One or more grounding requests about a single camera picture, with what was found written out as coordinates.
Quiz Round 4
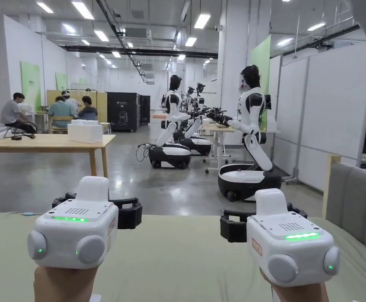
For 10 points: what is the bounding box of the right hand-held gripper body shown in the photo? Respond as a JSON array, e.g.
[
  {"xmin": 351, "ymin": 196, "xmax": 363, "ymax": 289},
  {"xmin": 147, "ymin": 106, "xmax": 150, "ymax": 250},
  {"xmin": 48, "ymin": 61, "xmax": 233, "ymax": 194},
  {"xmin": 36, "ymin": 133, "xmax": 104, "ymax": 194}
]
[{"xmin": 245, "ymin": 188, "xmax": 341, "ymax": 288}]

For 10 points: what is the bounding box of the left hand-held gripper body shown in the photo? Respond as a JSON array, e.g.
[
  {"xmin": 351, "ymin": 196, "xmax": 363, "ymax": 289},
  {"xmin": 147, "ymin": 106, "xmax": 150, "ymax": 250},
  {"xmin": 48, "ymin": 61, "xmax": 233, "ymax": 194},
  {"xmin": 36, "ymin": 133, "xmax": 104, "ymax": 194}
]
[{"xmin": 27, "ymin": 176, "xmax": 119, "ymax": 271}]

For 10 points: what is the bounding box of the person's right hand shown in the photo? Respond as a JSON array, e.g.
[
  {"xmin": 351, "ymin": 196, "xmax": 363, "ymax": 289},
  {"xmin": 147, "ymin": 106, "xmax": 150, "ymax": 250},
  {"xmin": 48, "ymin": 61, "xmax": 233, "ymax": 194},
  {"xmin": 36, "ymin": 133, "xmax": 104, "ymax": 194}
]
[{"xmin": 259, "ymin": 267, "xmax": 330, "ymax": 302}]

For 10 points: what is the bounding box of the person's left hand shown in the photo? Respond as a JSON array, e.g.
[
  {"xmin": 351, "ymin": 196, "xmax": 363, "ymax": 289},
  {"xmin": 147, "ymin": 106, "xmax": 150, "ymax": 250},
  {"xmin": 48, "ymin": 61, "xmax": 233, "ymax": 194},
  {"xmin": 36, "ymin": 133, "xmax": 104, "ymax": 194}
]
[{"xmin": 33, "ymin": 263, "xmax": 102, "ymax": 302}]

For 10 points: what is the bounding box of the wooden table with white boxes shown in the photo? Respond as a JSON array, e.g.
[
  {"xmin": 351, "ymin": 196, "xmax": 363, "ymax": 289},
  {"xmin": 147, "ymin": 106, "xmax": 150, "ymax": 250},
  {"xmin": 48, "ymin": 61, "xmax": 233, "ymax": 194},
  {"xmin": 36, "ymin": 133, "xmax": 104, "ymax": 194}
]
[{"xmin": 0, "ymin": 119, "xmax": 117, "ymax": 179}]

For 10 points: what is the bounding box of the grey padded headboard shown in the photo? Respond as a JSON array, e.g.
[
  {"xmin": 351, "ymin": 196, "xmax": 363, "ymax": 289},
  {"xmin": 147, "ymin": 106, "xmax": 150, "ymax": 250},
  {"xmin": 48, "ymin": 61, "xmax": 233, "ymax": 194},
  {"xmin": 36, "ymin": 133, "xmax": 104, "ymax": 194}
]
[{"xmin": 325, "ymin": 154, "xmax": 366, "ymax": 254}]

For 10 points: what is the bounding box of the bed with pale green sheet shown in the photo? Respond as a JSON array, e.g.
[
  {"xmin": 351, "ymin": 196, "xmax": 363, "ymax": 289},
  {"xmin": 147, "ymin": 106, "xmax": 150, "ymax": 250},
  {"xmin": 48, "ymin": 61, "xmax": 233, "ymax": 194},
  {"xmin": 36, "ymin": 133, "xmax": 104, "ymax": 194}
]
[{"xmin": 0, "ymin": 212, "xmax": 366, "ymax": 302}]

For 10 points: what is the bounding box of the wooden chair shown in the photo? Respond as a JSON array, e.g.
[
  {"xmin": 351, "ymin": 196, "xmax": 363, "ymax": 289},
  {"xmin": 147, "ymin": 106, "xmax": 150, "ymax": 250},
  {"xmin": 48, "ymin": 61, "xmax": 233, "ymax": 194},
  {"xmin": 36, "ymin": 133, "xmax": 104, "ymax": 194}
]
[{"xmin": 51, "ymin": 116, "xmax": 74, "ymax": 135}]

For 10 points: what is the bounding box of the white and black humanoid robot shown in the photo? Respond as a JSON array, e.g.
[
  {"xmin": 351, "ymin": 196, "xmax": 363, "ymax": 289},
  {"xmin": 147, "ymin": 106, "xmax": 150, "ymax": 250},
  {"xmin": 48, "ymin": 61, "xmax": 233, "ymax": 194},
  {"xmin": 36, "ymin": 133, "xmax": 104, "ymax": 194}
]
[
  {"xmin": 173, "ymin": 82, "xmax": 212, "ymax": 157},
  {"xmin": 212, "ymin": 64, "xmax": 283, "ymax": 202},
  {"xmin": 148, "ymin": 74, "xmax": 192, "ymax": 169}
]

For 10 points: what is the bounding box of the white-legged work table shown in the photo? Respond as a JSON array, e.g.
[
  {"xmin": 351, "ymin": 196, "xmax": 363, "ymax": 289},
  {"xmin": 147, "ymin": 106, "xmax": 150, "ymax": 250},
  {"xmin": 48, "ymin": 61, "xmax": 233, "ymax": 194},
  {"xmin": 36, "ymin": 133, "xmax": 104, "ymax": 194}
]
[{"xmin": 201, "ymin": 123, "xmax": 282, "ymax": 174}]

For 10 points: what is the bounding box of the black cabinet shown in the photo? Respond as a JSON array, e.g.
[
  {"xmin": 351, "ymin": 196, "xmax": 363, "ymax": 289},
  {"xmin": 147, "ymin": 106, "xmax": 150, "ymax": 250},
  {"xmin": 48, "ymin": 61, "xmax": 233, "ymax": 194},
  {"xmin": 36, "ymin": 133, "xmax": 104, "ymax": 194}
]
[{"xmin": 106, "ymin": 91, "xmax": 151, "ymax": 133}]

